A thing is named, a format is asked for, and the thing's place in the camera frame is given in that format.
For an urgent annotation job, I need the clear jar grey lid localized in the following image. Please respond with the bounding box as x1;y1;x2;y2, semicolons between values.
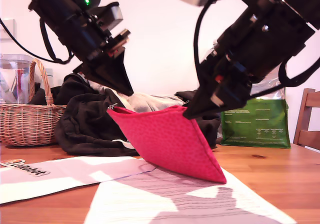
39;68;55;90

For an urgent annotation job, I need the white wall switch plate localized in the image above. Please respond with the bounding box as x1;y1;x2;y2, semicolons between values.
0;19;15;42

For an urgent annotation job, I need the clear plastic jug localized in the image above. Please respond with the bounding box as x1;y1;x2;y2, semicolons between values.
0;53;35;105

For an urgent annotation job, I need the black cable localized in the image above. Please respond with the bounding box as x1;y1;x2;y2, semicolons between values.
0;17;61;65
193;0;225;90
39;18;75;65
249;84;286;97
278;57;320;88

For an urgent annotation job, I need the wicker basket with handle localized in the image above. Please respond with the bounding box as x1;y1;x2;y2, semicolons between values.
0;58;68;147

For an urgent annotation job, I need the silver green pet food bag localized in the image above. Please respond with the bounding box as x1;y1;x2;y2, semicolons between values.
221;73;292;150

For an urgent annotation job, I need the grey camera box black bracket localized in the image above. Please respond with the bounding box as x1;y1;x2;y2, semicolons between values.
92;1;125;28

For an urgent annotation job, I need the black jacket grey lining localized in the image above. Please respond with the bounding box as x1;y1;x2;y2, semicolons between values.
54;72;222;157

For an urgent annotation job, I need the dark cloth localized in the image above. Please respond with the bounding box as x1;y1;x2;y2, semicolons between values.
27;82;55;107

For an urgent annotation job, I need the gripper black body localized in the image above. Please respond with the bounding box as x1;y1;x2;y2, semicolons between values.
199;0;315;107
59;18;131;65

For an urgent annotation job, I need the pink dotted zip bag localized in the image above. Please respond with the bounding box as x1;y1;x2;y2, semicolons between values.
106;103;228;184

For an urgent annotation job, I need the wooden chair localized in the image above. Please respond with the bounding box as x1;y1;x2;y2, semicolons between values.
292;88;320;155

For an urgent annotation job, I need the white paper envelope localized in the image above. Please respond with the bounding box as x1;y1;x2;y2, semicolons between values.
0;155;157;205

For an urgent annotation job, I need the white LeRobot sticker black text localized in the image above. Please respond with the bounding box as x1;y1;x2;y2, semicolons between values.
0;158;51;178

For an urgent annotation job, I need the printed white paper sheet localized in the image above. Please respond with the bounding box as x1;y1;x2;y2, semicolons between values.
83;167;298;224

